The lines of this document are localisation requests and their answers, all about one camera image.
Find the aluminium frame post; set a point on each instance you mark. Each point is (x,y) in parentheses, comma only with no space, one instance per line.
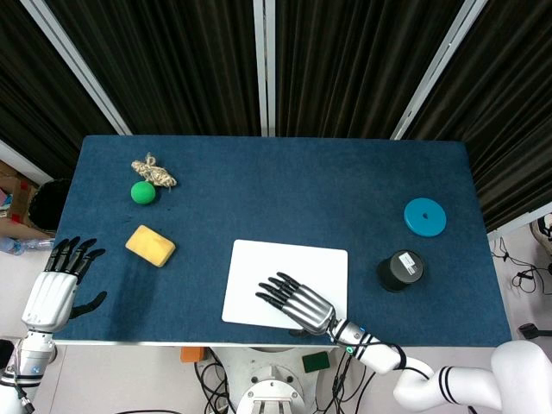
(82,69)
(264,64)
(440,69)

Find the black curtain panel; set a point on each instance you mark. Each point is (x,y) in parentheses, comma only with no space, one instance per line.
(30,86)
(172,60)
(353,60)
(517,108)

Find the brown cardboard box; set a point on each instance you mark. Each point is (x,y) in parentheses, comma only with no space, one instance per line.
(19,202)

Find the white shoe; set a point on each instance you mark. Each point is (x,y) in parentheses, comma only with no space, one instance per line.
(544,226)

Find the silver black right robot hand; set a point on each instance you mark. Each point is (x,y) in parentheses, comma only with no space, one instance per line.
(308,308)

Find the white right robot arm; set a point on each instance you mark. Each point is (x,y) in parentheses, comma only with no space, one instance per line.
(474,381)

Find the blue round disc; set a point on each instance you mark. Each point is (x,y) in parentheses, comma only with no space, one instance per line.
(424,217)

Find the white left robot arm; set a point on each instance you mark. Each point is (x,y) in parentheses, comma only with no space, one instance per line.
(32,358)

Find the green ball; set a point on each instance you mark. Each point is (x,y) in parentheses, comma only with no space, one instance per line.
(142,192)

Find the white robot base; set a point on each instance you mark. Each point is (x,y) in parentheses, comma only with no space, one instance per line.
(271,379)

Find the clear plastic bottle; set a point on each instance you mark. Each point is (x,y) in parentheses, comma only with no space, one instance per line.
(23,246)

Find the blue felt table mat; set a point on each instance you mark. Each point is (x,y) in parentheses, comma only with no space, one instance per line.
(280,194)

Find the silver laptop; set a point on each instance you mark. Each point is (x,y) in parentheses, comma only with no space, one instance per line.
(297,263)

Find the black mesh pen cup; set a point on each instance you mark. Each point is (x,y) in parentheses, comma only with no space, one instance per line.
(401,271)

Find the yellow sponge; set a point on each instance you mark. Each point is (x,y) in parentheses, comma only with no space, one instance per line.
(150,245)

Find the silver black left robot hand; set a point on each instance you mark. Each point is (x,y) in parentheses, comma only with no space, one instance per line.
(49,297)

